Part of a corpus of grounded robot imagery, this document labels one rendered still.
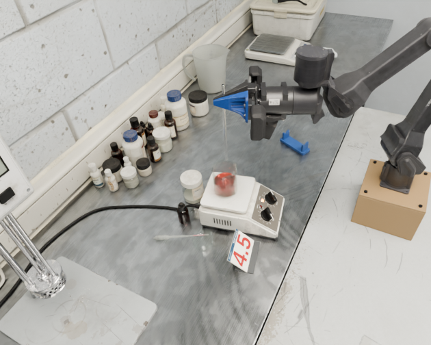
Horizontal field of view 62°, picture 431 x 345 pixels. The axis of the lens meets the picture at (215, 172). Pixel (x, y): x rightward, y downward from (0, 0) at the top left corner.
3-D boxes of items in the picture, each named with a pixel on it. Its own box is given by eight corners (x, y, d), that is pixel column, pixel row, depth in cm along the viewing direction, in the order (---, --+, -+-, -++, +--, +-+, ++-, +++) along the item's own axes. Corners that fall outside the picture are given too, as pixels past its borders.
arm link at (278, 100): (298, 114, 64) (294, 142, 68) (287, 64, 77) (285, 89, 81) (251, 115, 64) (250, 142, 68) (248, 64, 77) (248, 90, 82)
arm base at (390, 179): (413, 178, 88) (421, 159, 84) (408, 195, 84) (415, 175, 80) (383, 169, 91) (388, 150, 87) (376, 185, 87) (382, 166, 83)
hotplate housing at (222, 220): (284, 202, 99) (286, 182, 93) (276, 241, 90) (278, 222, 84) (206, 190, 104) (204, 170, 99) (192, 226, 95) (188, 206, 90)
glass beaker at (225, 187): (218, 180, 95) (215, 155, 89) (241, 185, 93) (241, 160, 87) (209, 199, 90) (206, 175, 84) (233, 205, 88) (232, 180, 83)
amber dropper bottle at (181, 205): (192, 220, 97) (189, 203, 92) (183, 226, 95) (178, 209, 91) (186, 213, 98) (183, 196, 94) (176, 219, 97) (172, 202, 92)
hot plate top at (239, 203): (256, 179, 95) (256, 177, 94) (246, 214, 87) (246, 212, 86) (212, 173, 98) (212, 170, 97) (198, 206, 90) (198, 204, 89)
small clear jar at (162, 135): (152, 151, 118) (148, 135, 114) (160, 140, 122) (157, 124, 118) (168, 155, 117) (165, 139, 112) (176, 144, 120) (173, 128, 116)
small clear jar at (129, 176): (131, 176, 111) (126, 163, 107) (143, 181, 109) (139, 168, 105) (121, 186, 108) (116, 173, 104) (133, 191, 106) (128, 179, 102)
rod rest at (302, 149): (310, 151, 113) (311, 142, 110) (302, 156, 112) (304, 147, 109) (286, 136, 119) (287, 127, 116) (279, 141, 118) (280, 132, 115)
